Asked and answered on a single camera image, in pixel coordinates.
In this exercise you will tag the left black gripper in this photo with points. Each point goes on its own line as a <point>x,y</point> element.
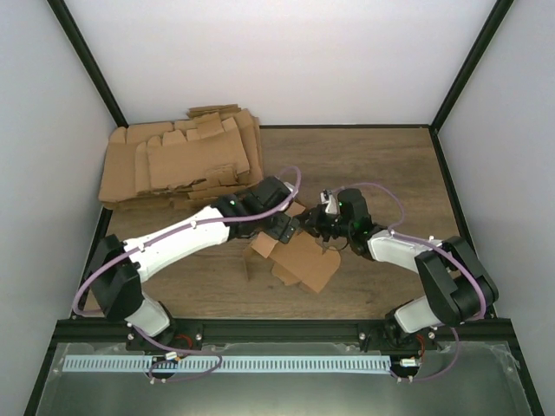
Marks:
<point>277,230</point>

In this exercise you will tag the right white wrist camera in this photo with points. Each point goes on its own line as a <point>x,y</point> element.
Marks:
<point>329,203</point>

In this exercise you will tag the black enclosure frame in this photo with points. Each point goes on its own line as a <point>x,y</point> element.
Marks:
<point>447,127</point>

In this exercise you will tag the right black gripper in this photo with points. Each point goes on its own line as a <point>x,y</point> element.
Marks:
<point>314,218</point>

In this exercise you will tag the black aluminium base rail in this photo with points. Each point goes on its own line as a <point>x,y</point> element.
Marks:
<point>221,331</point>

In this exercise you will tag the stack of flat cardboard sheets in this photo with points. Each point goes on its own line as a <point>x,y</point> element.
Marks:
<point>183,164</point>

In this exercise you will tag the brown cardboard box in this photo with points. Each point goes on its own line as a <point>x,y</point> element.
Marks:
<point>302,261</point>

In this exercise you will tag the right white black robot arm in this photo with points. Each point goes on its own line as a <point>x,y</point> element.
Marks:
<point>457,287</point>

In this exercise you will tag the light blue slotted cable duct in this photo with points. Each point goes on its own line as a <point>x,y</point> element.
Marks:
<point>349,364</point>

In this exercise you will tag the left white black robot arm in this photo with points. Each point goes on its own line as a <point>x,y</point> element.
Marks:
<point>119,268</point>

